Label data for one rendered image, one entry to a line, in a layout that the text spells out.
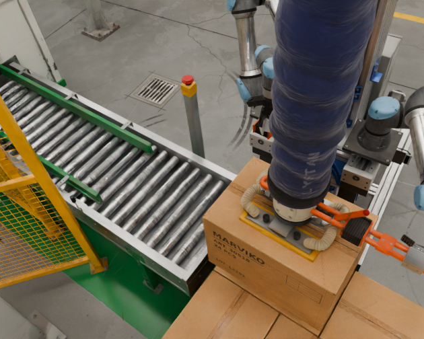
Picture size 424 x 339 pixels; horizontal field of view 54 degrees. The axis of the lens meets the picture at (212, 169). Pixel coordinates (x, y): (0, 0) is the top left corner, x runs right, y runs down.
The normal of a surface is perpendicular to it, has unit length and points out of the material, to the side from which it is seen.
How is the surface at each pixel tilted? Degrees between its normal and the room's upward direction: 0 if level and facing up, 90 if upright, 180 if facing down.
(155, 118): 0
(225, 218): 1
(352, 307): 0
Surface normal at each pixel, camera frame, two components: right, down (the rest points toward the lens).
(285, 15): -0.89, 0.27
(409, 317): -0.07, -0.63
